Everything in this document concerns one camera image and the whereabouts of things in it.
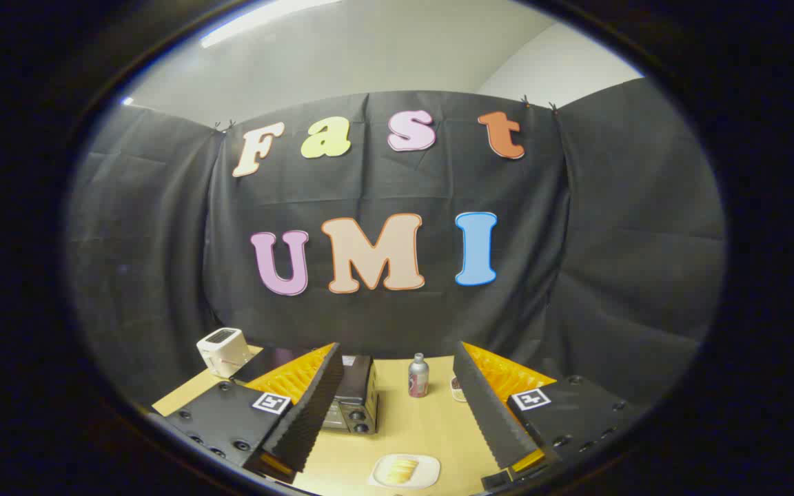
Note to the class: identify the white pop-up toaster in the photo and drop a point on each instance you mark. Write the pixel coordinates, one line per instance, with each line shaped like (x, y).
(221, 348)

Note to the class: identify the black toaster oven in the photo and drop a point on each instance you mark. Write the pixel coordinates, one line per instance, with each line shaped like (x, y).
(357, 393)

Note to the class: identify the silver pink drink bottle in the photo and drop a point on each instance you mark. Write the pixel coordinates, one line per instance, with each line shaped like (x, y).
(418, 379)

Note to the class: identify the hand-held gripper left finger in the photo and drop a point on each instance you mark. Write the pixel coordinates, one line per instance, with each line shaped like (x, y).
(314, 413)

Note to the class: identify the white divided condiment dish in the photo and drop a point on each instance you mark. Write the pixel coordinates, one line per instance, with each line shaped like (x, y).
(457, 390)

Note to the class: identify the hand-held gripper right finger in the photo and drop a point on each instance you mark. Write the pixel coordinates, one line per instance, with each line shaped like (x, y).
(490, 413)

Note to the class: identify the spiral bread roll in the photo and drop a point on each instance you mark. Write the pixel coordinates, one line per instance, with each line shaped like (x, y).
(402, 470)

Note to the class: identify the black backdrop cloth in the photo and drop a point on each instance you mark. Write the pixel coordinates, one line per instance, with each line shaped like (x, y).
(576, 275)

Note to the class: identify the white square plate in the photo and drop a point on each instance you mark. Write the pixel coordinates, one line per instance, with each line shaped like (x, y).
(429, 468)

